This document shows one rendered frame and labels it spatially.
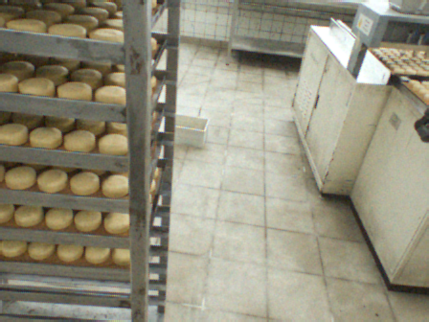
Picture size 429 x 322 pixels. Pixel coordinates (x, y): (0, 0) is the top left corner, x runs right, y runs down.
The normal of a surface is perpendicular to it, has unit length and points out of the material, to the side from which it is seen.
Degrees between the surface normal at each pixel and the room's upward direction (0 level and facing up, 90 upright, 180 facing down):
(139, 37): 90
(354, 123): 90
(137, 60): 90
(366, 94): 90
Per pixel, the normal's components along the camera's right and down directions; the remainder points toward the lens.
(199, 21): -0.11, 0.53
